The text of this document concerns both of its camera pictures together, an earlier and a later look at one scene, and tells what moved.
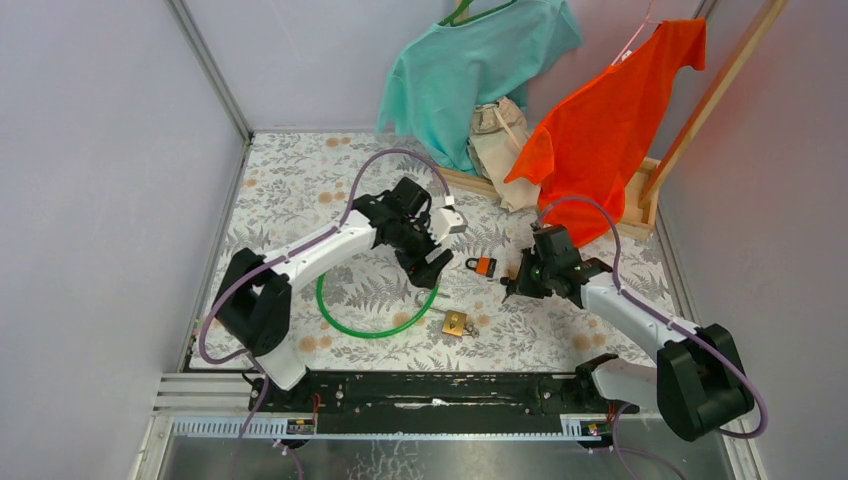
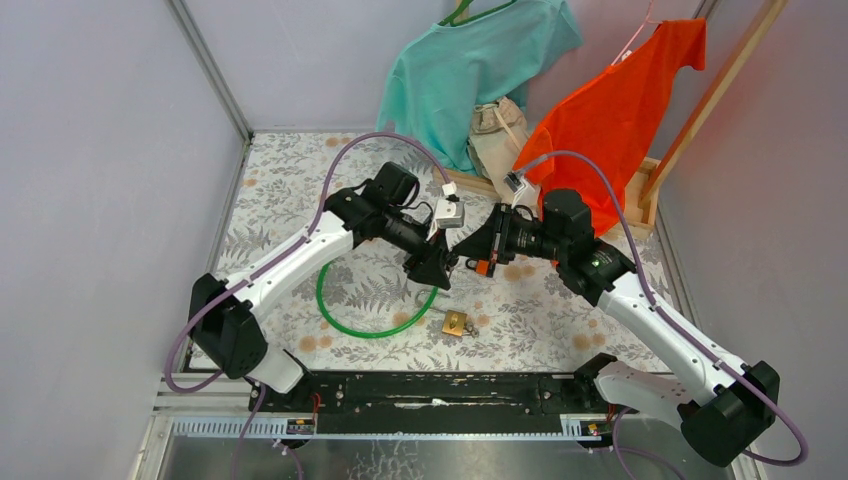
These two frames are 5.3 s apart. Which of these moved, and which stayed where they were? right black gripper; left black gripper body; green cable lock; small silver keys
Moved: right black gripper
Stayed: green cable lock; small silver keys; left black gripper body
